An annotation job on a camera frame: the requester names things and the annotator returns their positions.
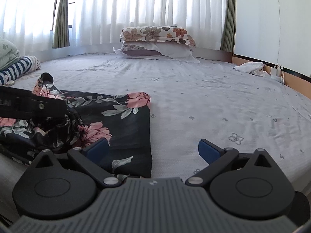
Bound left green curtain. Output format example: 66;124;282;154
52;0;70;49

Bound grey patterned bed sheet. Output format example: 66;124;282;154
15;54;310;195

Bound floral top pillow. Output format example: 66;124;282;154
120;26;196;46

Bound blue striped folded blanket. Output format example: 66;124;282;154
1;56;41;86

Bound green folded quilt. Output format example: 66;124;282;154
0;37;21;70

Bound white charging cable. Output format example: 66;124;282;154
263;0;311;119

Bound white sheer curtain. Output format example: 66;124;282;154
1;0;226;54

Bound wooden bed frame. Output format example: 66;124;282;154
191;46;311;100

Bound white charger block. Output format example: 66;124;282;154
270;67;283;83

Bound white crumpled cloth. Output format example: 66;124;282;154
233;62;268;77

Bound right green curtain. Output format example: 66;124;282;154
221;0;236;53

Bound black floral pants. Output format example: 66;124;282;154
1;73;152;178

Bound white bottom pillow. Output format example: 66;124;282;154
113;41;200;63

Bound green curtain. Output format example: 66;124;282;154
221;0;236;53
52;0;70;49

